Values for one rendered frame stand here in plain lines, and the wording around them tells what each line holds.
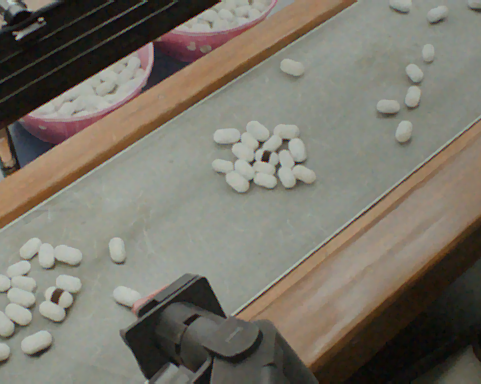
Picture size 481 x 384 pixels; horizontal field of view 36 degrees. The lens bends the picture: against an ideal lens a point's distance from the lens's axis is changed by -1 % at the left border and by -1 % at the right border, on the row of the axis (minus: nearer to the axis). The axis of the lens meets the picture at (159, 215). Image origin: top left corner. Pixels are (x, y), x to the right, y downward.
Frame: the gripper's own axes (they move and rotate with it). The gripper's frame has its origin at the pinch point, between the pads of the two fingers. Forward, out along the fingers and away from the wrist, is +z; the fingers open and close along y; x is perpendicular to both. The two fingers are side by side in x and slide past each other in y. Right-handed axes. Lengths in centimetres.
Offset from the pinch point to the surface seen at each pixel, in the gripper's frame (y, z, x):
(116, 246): -5.2, 14.3, -2.4
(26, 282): 6.7, 16.6, -4.3
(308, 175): -32.1, 9.0, 2.7
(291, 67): -45, 22, -8
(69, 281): 2.4, 14.0, -2.1
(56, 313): 6.2, 12.0, -0.4
